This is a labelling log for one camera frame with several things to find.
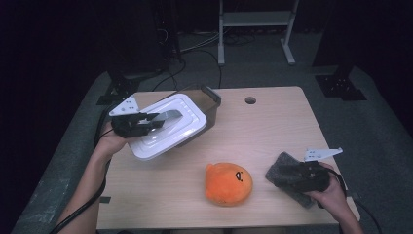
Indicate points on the brown transparent storage box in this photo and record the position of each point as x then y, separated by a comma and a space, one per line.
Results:
204, 107

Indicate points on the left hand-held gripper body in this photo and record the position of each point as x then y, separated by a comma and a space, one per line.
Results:
128, 125

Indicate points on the person's right hand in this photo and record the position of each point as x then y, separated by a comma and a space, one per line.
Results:
332, 201

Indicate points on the black stand base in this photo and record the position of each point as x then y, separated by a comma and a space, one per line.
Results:
341, 86

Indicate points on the person's left hand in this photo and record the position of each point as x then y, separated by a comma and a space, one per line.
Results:
108, 144

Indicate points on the white metal stand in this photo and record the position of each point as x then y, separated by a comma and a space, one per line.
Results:
256, 19

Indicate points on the black stand with crossed feet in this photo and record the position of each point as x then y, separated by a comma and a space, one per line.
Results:
120, 87

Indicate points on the orange plush toy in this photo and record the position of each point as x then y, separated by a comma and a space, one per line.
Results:
227, 185

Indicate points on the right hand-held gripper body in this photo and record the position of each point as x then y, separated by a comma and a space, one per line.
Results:
313, 177

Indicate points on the grey fuzzy cloth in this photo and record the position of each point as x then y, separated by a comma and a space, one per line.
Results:
281, 174

